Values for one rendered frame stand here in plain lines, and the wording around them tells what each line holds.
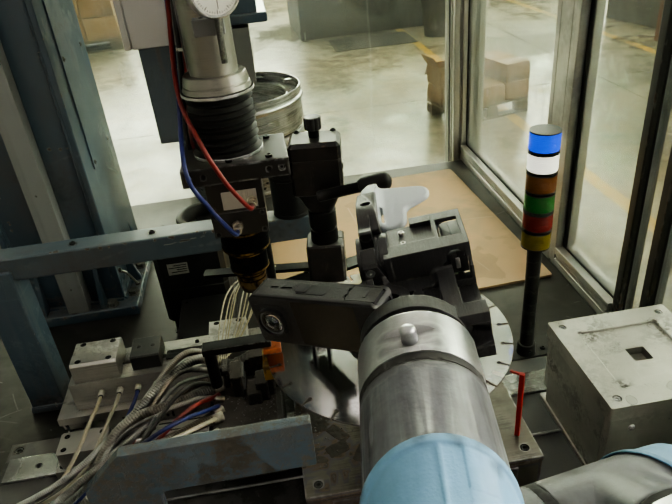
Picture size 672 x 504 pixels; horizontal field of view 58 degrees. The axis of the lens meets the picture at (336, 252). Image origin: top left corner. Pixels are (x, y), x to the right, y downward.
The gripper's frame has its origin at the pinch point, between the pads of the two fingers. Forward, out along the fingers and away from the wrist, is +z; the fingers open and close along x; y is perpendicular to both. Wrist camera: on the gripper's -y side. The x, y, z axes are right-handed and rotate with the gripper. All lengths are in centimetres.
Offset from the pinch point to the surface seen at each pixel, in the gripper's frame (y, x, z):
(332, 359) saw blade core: -10.5, -24.9, 10.9
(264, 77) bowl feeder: -25, -8, 102
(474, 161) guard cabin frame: 23, -47, 111
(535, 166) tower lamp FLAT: 22.1, -14.2, 31.7
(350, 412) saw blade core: -8.2, -25.2, 1.2
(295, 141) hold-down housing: -6.7, 5.2, 10.5
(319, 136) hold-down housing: -4.2, 4.8, 11.4
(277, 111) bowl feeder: -20, -10, 77
